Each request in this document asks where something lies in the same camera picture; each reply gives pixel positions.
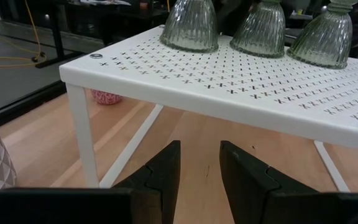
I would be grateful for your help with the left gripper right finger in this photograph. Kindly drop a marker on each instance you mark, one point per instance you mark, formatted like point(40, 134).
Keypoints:
point(244, 186)

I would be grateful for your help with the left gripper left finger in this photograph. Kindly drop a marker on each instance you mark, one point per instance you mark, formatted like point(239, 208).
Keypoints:
point(160, 186)

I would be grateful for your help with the red patterned candle tin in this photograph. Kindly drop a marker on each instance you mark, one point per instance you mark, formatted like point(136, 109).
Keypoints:
point(106, 97)

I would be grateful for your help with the white perforated metal shelf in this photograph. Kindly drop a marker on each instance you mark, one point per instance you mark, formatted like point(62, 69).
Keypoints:
point(197, 93)

